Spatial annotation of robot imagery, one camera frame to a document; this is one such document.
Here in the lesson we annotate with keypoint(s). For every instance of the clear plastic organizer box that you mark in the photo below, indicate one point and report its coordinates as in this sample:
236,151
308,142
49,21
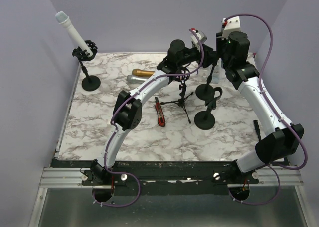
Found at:
216,74

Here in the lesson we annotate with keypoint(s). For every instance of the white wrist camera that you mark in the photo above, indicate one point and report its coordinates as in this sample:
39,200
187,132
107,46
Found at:
230,25
197,38

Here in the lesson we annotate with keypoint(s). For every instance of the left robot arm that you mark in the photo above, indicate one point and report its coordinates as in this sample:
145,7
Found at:
127,112

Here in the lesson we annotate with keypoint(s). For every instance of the black hex key tool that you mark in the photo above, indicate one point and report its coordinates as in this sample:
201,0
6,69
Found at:
257,129

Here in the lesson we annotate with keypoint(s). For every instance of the gold microphone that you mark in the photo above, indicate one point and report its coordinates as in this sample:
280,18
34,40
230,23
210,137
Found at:
142,73

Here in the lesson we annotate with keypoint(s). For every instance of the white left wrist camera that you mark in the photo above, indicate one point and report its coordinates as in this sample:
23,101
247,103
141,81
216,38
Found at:
197,38

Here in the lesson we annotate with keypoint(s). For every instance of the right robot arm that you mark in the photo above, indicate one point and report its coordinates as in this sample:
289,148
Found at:
281,135

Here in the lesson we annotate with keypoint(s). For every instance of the black tripod shock-mount stand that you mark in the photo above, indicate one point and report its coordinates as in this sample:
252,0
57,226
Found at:
183,87

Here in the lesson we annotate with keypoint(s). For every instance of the red black utility knife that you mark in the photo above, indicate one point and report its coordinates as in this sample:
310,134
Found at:
160,115

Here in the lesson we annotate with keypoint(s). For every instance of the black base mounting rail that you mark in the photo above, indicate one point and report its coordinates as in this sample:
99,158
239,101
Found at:
164,178

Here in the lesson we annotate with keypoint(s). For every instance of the aluminium extrusion rail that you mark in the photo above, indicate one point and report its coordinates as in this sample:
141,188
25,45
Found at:
61,178

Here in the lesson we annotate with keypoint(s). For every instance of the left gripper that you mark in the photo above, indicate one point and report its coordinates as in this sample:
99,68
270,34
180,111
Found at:
208,57

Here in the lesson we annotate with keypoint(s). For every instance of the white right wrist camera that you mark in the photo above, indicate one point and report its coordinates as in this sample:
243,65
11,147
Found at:
230,25

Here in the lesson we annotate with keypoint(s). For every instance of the white microphone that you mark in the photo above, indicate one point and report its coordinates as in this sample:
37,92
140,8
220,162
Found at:
64,20

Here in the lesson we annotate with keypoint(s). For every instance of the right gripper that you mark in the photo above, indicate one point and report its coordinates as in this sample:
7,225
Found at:
219,42

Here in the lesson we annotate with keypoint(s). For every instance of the black round-base clip stand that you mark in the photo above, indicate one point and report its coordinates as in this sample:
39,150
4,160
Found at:
205,91

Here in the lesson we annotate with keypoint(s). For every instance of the grey microphone silver head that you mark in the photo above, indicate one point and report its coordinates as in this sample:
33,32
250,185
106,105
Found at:
136,79

